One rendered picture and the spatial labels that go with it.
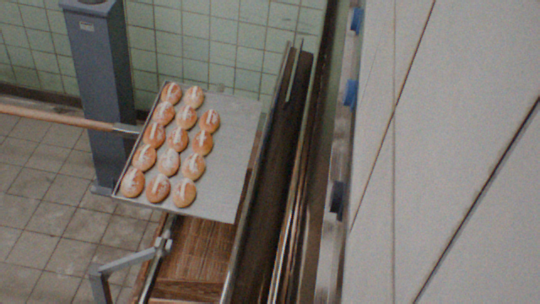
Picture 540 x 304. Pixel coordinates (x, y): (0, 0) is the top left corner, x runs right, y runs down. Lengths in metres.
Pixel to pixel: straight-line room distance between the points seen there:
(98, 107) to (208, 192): 1.21
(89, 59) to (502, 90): 2.42
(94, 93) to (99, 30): 0.37
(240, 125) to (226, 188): 0.29
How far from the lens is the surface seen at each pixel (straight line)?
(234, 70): 3.11
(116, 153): 2.93
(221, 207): 1.62
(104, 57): 2.51
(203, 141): 1.73
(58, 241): 3.05
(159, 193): 1.60
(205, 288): 1.96
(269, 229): 1.31
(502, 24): 0.19
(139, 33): 3.15
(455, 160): 0.21
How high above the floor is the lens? 2.47
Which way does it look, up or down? 46 degrees down
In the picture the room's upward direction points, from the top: 9 degrees clockwise
